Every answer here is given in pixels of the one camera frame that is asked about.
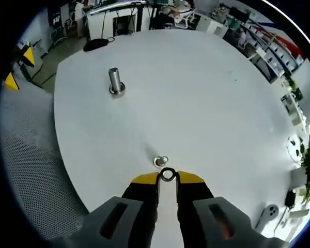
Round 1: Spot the white storage shelf unit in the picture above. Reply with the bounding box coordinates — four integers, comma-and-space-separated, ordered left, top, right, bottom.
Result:
237, 15, 306, 84

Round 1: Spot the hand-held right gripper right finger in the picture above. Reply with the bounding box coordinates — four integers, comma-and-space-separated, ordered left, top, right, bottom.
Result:
175, 170, 290, 248

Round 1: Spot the black washer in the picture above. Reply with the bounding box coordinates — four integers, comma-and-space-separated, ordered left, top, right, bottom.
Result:
108, 84, 126, 98

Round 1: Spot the white office chair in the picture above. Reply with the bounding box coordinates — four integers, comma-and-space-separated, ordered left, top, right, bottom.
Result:
174, 7, 197, 29

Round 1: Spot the grey mesh chair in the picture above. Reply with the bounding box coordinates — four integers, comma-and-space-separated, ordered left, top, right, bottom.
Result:
0, 82, 91, 233

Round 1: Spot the black pouch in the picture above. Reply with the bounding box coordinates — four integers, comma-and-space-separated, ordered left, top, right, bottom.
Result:
83, 37, 115, 52

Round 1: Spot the white handheld controller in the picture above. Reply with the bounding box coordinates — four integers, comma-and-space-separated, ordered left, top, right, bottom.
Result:
255, 204, 279, 230

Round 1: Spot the small steel threaded stud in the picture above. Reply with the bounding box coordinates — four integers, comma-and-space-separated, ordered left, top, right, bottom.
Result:
153, 156, 166, 170

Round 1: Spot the large steel threaded stud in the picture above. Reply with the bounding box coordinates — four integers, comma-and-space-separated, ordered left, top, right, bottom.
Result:
107, 67, 126, 98

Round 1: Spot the small black device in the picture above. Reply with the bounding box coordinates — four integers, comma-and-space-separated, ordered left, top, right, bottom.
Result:
285, 190, 297, 206

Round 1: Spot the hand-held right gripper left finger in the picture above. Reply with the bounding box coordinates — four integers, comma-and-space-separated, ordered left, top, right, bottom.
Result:
41, 172, 160, 248

